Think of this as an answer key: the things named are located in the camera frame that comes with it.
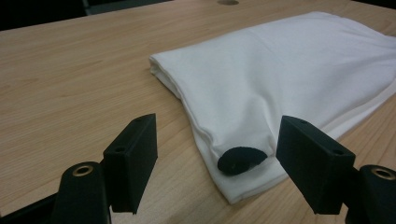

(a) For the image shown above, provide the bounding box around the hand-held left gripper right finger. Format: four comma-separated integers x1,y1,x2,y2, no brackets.
276,115,357,216

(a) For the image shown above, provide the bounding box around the white cartoon print tank top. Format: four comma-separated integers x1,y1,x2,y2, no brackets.
148,10,396,205

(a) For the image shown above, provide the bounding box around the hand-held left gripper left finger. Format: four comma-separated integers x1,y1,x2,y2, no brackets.
103,113,159,216

